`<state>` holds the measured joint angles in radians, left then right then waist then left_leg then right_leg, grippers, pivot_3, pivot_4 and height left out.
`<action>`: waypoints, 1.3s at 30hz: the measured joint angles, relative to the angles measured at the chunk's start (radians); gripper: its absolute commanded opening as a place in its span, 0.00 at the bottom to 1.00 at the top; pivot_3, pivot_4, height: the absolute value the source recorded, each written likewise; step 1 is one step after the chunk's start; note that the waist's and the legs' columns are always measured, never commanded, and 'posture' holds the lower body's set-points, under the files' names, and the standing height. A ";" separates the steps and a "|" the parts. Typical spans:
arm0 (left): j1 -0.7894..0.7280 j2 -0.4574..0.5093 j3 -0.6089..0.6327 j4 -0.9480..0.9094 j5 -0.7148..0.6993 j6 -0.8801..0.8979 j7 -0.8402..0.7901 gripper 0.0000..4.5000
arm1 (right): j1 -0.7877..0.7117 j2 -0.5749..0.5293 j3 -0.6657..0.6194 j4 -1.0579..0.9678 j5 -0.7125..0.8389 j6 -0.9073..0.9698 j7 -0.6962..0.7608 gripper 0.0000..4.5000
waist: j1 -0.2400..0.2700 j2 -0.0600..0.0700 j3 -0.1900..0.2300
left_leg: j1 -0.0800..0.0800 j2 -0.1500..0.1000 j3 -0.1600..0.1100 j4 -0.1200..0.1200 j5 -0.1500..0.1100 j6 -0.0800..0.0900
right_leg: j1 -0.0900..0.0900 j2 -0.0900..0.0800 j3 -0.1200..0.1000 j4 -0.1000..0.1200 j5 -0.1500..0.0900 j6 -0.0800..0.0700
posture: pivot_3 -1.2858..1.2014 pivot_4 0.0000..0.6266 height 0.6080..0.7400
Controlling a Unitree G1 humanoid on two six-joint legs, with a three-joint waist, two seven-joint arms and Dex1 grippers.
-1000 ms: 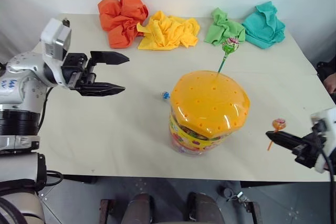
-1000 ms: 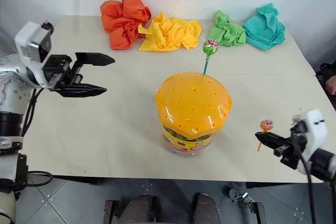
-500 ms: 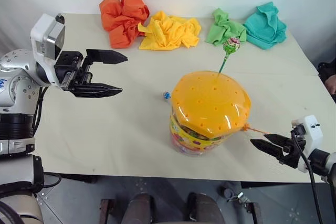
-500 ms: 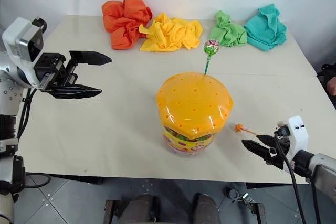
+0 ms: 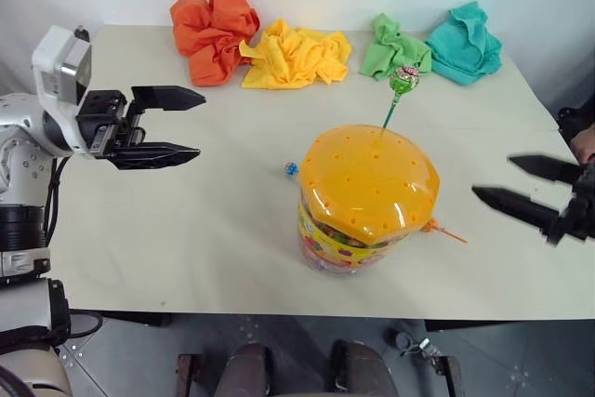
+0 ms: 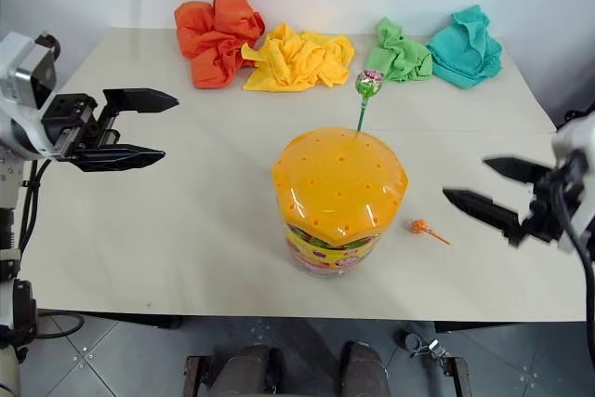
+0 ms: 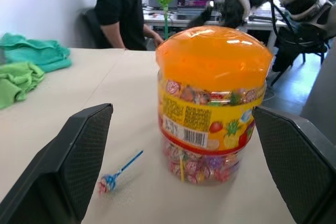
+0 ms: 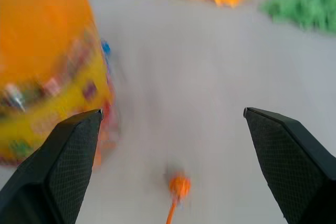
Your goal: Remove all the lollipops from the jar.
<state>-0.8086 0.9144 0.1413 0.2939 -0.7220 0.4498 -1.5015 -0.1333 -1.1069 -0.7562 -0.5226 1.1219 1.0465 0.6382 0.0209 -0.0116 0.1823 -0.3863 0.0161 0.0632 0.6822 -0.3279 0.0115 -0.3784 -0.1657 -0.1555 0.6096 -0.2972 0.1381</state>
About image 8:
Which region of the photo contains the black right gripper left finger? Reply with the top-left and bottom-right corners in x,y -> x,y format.
0,109 -> 103,224

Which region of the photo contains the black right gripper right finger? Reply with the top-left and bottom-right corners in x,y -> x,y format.
243,106 -> 336,224

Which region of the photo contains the orange and yellow snack bag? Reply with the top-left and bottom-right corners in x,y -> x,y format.
0,0 -> 119,167

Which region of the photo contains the orange lollipop with orange stick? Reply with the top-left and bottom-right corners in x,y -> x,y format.
165,170 -> 192,224

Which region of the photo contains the blue wrapped lollipop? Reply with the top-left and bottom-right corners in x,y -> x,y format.
101,39 -> 112,63

